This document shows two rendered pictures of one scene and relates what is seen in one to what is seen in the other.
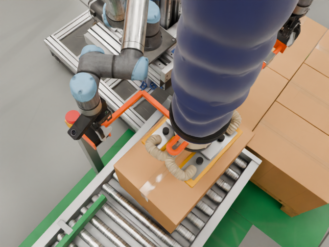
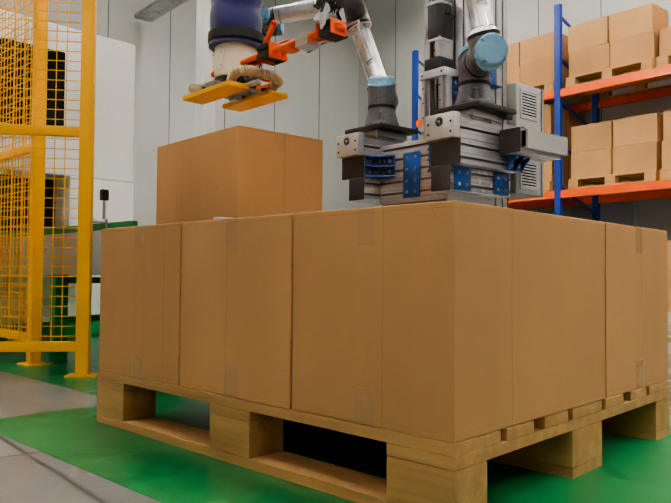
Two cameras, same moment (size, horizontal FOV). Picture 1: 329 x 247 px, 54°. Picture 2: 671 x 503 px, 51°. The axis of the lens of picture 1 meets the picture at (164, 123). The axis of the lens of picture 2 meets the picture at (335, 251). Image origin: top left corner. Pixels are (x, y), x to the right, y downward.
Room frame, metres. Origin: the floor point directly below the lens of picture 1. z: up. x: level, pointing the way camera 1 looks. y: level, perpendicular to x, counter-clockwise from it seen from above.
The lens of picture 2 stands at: (1.45, -2.83, 0.42)
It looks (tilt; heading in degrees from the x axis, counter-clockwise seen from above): 2 degrees up; 101
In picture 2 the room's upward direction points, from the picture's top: straight up
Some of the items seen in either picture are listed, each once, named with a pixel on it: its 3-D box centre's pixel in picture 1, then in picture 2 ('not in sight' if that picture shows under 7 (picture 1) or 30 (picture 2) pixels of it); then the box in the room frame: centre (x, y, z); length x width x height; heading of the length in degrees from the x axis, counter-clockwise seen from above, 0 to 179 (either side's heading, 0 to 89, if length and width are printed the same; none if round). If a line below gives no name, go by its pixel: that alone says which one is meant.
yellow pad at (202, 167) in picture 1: (210, 150); (214, 89); (0.47, -0.20, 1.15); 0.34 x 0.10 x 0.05; 142
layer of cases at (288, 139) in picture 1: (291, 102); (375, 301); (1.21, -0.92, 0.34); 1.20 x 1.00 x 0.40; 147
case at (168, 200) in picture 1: (182, 161); (237, 192); (0.54, -0.12, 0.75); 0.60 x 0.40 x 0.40; 143
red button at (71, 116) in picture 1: (73, 117); not in sight; (0.61, 0.43, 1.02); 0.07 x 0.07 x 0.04
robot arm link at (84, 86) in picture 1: (85, 90); not in sight; (0.47, 0.25, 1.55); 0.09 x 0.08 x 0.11; 1
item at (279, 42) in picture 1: (282, 40); (331, 29); (1.00, -0.50, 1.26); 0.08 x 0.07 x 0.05; 142
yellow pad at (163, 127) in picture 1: (176, 121); (254, 97); (0.59, -0.05, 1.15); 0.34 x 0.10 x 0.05; 142
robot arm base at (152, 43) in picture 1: (148, 33); (381, 118); (1.10, 0.13, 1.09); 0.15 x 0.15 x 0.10
